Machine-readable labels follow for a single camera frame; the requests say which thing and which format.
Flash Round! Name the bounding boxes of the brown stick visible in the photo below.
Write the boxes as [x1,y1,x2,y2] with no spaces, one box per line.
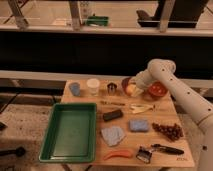
[100,101,125,106]

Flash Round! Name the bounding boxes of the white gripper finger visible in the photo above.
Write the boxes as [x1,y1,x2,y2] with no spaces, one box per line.
[132,88,143,97]

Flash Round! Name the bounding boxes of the purple eggplant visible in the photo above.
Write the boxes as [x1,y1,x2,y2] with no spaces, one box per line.
[121,77,130,93]

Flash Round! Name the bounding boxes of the green plastic tray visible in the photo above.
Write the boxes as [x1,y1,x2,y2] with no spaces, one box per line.
[39,103,97,163]

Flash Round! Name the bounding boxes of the black chair in background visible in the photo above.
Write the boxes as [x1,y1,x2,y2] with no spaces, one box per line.
[136,0,209,28]

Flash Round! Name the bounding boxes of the red bowl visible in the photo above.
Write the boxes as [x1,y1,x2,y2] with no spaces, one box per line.
[148,82,168,98]

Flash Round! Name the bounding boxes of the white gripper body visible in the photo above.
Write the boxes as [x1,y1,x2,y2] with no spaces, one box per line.
[135,71,154,90]

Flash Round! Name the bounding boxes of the bunch of red grapes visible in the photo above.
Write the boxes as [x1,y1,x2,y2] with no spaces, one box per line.
[152,123,183,141]

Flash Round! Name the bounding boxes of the blue folded cloth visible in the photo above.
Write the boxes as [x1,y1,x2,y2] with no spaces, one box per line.
[101,126,125,147]

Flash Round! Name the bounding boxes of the black rectangular block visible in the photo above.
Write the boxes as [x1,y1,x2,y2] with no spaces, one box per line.
[103,109,123,122]

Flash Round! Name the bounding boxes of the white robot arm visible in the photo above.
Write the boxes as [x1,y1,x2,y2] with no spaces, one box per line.
[131,59,213,171]

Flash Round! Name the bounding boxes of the blue cup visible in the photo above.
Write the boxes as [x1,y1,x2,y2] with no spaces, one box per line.
[69,82,80,96]

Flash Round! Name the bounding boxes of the small metal cup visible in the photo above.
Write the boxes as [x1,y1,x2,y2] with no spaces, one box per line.
[107,82,117,95]

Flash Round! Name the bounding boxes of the orange chili pepper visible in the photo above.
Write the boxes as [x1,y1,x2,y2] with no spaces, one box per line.
[103,150,133,160]

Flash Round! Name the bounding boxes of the black handled peeler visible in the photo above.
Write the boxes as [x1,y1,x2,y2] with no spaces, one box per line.
[136,144,184,164]

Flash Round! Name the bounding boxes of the white plastic cup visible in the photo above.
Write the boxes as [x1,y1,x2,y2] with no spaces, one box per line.
[86,78,100,95]

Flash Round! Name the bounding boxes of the red yellow apple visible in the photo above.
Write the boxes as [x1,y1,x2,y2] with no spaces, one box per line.
[125,84,135,96]

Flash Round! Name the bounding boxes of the green box in background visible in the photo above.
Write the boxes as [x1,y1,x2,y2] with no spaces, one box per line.
[86,15,109,26]

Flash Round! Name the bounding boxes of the blue sponge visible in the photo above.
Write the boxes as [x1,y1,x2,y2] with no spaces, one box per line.
[129,120,149,132]

